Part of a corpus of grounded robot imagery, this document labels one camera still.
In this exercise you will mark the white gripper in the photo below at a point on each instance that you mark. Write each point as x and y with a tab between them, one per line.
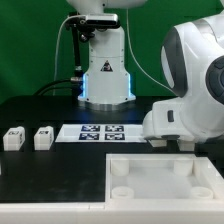
170	119

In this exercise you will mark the white square table top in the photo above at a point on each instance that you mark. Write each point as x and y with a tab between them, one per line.
162	176

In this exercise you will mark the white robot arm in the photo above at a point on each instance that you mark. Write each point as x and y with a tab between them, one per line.
192	59

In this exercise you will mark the white marker tag sheet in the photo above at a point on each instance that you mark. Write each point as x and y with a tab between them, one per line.
121	133

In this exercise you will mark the black camera on stand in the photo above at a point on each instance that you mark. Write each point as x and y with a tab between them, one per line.
85	25

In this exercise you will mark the white front rail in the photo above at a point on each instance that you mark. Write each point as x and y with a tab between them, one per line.
115	212

